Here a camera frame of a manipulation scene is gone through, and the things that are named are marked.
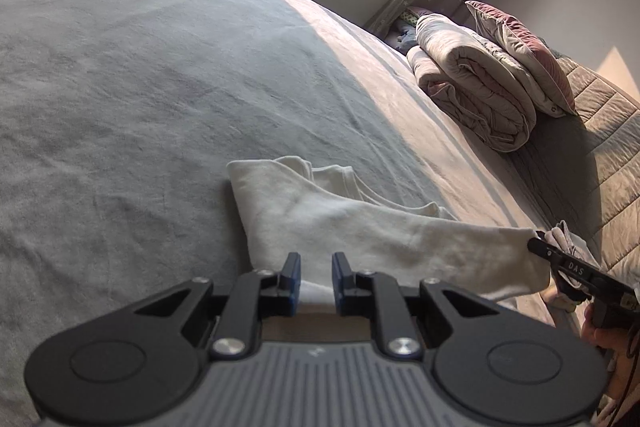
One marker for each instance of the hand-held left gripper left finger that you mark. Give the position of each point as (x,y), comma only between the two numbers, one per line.
(292,287)

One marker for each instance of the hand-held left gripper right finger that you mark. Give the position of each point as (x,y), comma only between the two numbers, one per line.
(341,287)

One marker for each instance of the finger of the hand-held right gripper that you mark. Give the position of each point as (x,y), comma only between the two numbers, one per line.
(544,248)

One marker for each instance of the white long-sleeve shirt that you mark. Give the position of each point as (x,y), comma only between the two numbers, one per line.
(350,232)

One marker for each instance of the person's right hand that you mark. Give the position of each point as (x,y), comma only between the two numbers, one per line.
(607,341)

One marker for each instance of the folded grey sweater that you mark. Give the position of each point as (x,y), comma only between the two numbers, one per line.
(570,242)

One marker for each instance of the folded beige garment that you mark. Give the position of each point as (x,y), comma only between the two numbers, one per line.
(562,302)

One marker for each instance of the quilted grey headboard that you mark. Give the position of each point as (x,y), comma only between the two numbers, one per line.
(595,147)

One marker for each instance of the folded beige pink quilt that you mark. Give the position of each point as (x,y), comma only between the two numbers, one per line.
(470,92)

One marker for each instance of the mauve grey pillow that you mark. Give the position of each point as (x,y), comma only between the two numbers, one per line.
(530,42)

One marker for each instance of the bed with grey sheet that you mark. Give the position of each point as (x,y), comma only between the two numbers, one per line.
(150,82)

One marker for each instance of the patterned cloth bundle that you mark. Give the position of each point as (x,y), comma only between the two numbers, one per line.
(409,27)

